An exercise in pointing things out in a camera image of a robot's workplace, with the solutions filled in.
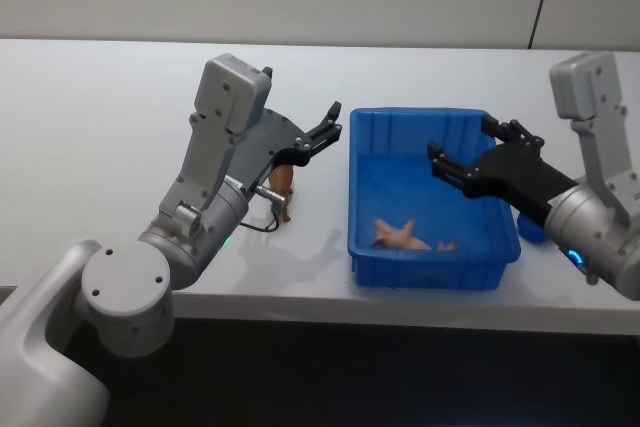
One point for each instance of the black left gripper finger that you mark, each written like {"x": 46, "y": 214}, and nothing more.
{"x": 327, "y": 119}
{"x": 327, "y": 137}

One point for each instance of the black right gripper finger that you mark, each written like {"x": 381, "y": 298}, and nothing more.
{"x": 515, "y": 133}
{"x": 450, "y": 164}

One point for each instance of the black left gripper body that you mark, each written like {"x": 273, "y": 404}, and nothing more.
{"x": 262, "y": 147}

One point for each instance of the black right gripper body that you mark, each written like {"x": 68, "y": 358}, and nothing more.
{"x": 515, "y": 177}

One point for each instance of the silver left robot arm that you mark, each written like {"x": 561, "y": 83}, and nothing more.
{"x": 125, "y": 277}

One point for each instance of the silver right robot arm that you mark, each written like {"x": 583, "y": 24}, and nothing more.
{"x": 595, "y": 227}

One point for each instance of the brown toy horse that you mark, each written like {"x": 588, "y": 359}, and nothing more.
{"x": 281, "y": 179}

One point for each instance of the small blue toy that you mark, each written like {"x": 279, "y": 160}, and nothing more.
{"x": 529, "y": 229}

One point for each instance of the blue plastic bin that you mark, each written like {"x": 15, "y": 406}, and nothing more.
{"x": 400, "y": 187}

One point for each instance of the pink toy pig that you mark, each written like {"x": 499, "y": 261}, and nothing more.
{"x": 400, "y": 238}

